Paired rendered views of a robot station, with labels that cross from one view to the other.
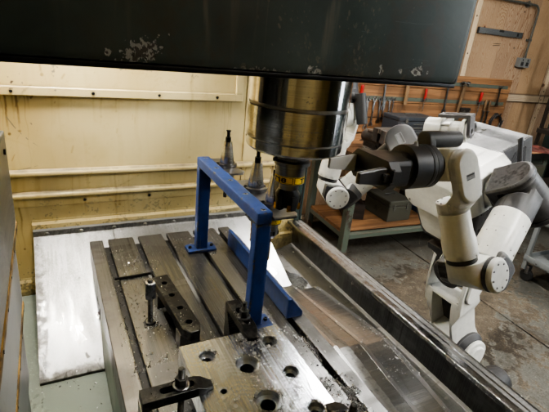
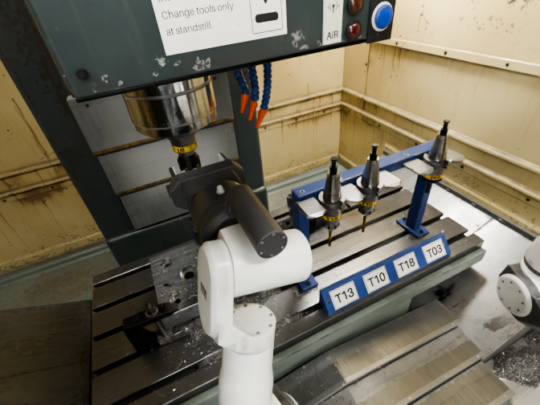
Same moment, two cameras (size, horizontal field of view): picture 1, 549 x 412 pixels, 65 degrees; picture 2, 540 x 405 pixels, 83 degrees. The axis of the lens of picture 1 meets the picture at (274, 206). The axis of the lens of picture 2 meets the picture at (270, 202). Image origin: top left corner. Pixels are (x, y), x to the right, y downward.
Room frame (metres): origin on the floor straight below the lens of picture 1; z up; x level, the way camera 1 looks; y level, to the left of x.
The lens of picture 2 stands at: (0.93, -0.57, 1.66)
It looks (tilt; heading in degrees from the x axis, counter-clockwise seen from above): 38 degrees down; 97
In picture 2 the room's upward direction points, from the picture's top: 6 degrees counter-clockwise
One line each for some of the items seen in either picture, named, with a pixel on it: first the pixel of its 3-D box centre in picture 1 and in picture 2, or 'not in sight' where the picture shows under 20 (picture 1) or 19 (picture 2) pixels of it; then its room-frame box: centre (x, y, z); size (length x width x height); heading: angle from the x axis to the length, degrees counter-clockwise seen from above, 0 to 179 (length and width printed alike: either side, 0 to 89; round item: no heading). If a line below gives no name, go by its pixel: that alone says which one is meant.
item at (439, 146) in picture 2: (227, 151); (439, 145); (1.29, 0.16, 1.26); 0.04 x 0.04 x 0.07
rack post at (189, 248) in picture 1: (202, 209); (421, 193); (1.31, 0.24, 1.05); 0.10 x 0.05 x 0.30; 119
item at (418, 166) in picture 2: (233, 172); (419, 167); (1.24, 0.14, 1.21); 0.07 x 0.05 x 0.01; 119
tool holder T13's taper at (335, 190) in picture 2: (274, 188); (333, 184); (1.00, 0.00, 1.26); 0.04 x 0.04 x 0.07
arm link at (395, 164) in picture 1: (394, 166); (216, 198); (0.81, -0.22, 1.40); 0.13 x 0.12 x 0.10; 29
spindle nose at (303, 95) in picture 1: (297, 110); (168, 89); (0.69, -0.02, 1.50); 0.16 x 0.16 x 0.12
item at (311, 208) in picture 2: (283, 213); (312, 208); (0.95, -0.02, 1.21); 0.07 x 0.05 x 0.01; 119
